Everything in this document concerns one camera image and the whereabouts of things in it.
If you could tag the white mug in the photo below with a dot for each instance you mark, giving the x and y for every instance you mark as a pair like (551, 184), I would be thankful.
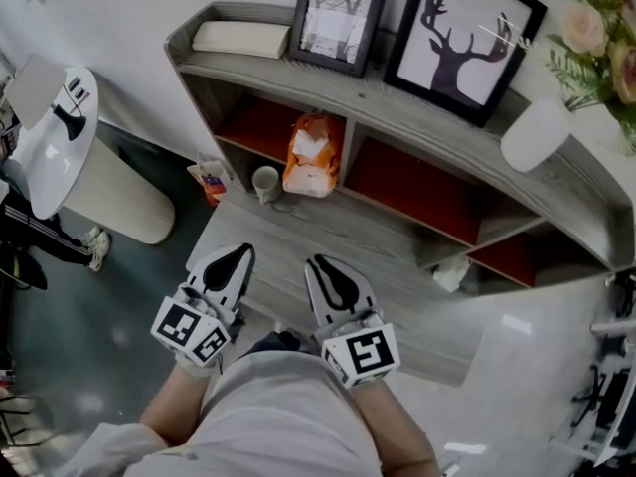
(266, 184)

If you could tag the black framed deer picture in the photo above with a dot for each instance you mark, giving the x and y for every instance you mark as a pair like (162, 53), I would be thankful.
(457, 43)

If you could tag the person's right forearm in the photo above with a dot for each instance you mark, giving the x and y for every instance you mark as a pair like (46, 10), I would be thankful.
(392, 430)

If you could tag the person's left forearm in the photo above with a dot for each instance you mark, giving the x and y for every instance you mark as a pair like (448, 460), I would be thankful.
(171, 410)

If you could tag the person's dark shorts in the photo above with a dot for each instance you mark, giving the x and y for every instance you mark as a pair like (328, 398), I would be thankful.
(273, 343)

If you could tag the white round side table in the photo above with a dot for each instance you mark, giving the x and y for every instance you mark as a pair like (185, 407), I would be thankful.
(109, 202)

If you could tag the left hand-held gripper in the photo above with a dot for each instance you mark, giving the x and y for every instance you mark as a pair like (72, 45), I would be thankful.
(176, 326)

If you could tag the person's light grey shirt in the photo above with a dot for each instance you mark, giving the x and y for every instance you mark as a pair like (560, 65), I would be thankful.
(278, 415)

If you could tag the black office chair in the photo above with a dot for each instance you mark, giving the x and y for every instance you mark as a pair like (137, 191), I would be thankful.
(603, 400)

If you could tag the grey wooden shelf desk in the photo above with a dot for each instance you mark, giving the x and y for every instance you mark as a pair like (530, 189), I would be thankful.
(323, 236)

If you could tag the beige book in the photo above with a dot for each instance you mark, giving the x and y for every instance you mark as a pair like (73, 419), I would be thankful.
(238, 38)

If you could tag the crumpled white paper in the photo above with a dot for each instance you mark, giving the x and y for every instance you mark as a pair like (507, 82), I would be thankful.
(452, 273)

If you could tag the white shade table lamp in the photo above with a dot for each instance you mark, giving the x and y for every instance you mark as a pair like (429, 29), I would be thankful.
(35, 90)

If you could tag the pink flower bouquet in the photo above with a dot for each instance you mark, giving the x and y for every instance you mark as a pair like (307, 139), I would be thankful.
(596, 33)

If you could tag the black round seat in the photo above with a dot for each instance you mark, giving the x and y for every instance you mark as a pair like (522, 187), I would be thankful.
(22, 271)

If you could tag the black framed tree picture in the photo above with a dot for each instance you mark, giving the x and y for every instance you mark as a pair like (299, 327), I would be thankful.
(338, 23)

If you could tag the small black gadget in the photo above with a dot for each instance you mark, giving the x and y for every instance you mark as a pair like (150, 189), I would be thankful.
(78, 88)

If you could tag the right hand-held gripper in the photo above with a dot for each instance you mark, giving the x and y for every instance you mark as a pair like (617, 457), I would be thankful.
(367, 353)

